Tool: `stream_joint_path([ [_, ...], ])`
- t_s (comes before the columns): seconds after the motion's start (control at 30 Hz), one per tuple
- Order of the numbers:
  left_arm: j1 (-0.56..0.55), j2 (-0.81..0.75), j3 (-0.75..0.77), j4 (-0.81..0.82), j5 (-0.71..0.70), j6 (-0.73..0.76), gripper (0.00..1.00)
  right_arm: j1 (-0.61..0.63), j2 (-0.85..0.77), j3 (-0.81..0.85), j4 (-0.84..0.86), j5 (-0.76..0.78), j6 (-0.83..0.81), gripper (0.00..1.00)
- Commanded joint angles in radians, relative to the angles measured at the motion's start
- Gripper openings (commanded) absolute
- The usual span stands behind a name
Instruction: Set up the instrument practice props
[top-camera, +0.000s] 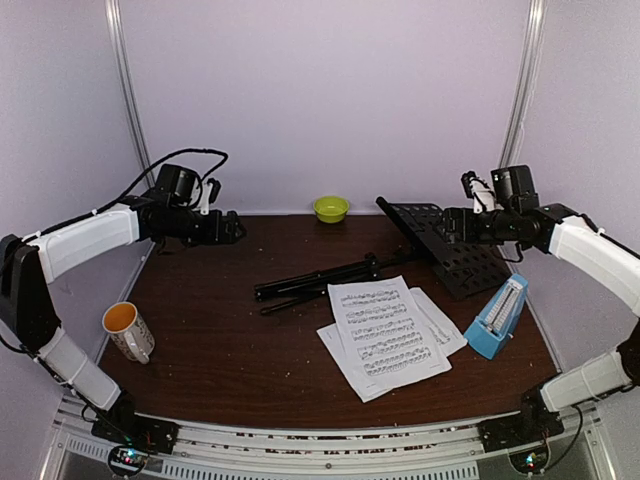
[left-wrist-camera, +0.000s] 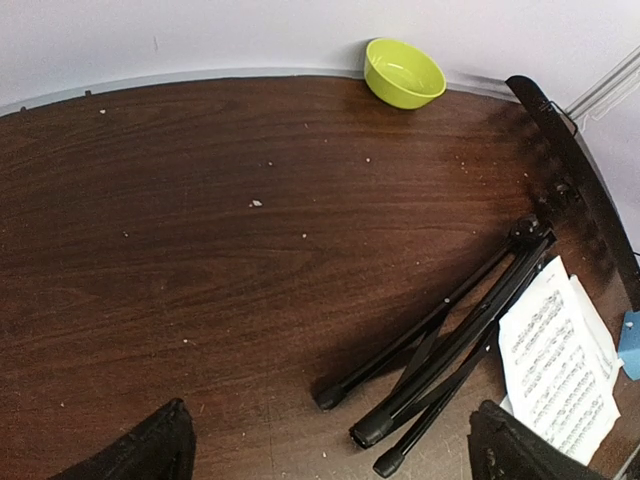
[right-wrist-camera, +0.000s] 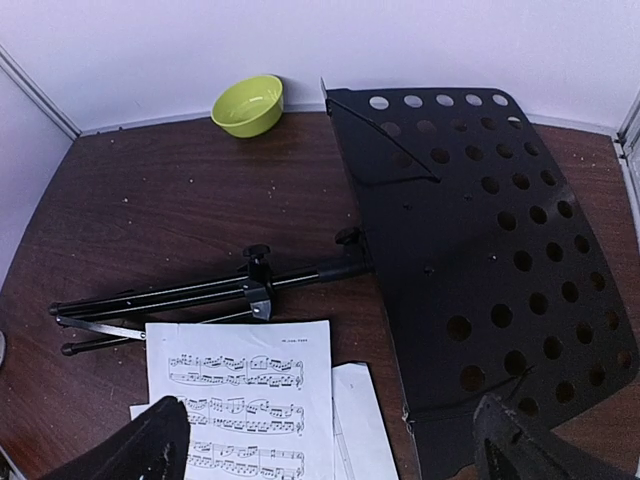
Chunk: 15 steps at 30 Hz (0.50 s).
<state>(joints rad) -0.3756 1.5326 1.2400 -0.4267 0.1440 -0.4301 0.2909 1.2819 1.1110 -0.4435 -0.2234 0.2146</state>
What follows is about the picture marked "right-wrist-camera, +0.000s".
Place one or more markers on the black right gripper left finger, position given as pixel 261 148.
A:
pixel 152 446

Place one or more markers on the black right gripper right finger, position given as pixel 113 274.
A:
pixel 511 445

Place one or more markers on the sheet music page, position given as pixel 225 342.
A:
pixel 137 410
pixel 258 396
pixel 361 444

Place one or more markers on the black folding music stand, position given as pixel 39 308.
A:
pixel 492 278

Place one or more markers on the green plastic bowl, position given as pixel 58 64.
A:
pixel 250 107

